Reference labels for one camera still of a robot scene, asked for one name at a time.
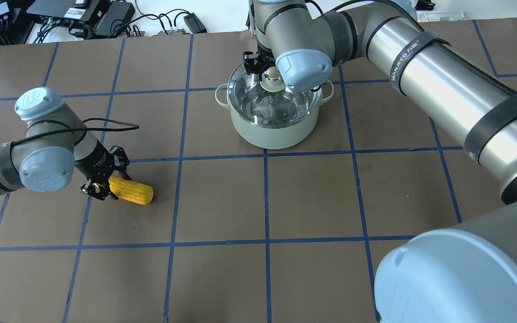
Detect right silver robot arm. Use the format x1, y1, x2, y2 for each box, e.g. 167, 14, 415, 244
247, 0, 517, 323

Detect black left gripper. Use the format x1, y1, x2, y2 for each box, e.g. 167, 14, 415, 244
75, 141, 131, 201

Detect glass pot lid with knob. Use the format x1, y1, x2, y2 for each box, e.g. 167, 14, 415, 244
227, 64, 322, 129

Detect black power brick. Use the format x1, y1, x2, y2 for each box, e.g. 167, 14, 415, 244
93, 1, 136, 39

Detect pale green cooking pot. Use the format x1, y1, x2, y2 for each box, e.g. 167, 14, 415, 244
214, 67, 335, 150

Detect black power adapter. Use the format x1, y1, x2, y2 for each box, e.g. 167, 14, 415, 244
183, 13, 207, 34

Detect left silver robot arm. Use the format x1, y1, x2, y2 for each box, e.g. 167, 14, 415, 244
0, 87, 131, 200

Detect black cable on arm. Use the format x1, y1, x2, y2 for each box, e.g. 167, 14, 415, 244
0, 118, 140, 157

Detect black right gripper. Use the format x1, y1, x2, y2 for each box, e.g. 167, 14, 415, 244
243, 43, 276, 81

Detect black electronics box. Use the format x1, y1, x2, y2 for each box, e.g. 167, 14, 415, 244
26, 0, 111, 24

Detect yellow plastic corn cob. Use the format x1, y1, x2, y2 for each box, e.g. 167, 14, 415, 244
109, 176, 154, 205

